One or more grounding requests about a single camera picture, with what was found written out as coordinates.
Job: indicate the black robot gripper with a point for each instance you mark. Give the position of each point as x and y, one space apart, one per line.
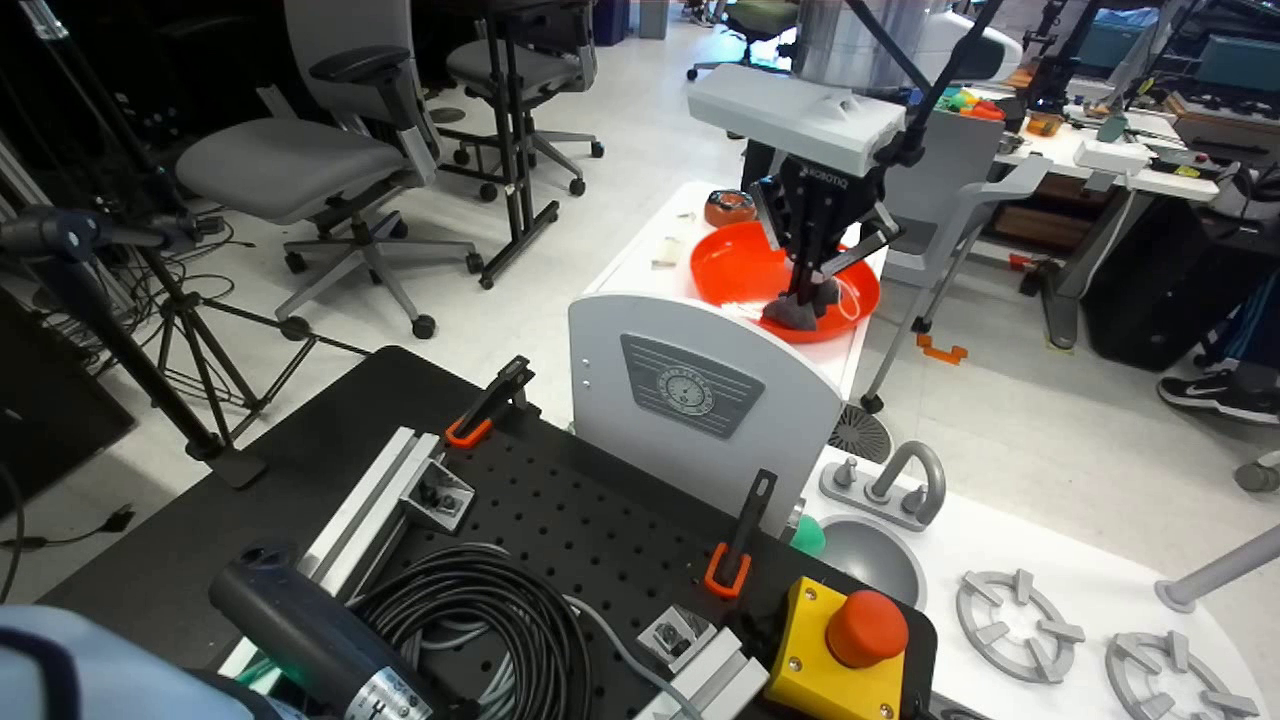
826 212

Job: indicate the grey plush toy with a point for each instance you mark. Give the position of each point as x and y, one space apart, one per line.
784 322

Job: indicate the orange round plate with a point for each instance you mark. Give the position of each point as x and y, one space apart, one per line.
734 266

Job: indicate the white toy kitchen cabinet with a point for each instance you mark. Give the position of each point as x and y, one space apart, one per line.
641 266

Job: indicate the grey toy faucet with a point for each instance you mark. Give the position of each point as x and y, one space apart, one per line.
915 466

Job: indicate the grey toy sink bowl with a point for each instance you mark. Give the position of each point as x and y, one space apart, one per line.
872 562

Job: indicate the white toy stove top panel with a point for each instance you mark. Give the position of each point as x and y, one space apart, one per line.
987 540

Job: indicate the grey toy stove burner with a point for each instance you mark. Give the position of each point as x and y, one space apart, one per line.
1020 626
1174 683

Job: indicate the brown small bowl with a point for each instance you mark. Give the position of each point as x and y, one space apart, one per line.
730 205

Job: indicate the grey round floor base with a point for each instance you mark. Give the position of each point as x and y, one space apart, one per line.
864 434

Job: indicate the grey four legged chair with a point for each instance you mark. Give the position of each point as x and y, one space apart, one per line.
962 200

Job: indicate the grey curved kitchen panel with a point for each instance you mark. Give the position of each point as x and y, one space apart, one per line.
695 400

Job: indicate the black metal floor stand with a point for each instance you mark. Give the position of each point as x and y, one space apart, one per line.
512 163

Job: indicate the white work table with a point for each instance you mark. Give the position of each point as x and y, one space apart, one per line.
1135 163

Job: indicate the black perforated robot table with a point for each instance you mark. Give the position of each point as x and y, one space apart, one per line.
560 505

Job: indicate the yellow emergency stop box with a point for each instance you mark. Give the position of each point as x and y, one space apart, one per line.
833 655

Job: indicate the dark grey office chair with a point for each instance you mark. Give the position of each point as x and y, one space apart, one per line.
501 65

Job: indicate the aluminium extrusion bar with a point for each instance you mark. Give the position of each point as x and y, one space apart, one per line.
715 675
367 514

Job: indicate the black sneaker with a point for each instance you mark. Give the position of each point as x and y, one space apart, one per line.
1221 395

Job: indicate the grey support tube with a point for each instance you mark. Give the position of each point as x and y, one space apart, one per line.
1221 568

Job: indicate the light grey office chair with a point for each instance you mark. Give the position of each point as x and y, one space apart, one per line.
283 164

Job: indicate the dark blue cylindrical housing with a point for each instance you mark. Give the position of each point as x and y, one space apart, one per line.
293 623

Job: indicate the black tripod stand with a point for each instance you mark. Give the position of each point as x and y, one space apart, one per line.
174 322

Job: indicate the black box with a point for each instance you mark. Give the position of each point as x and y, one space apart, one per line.
40 400

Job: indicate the black stand pole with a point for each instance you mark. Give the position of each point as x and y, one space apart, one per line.
40 18

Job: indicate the pale blue blurred object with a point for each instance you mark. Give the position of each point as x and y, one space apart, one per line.
81 665

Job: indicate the metal bracket with tag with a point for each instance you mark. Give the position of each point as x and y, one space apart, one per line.
442 499
672 636

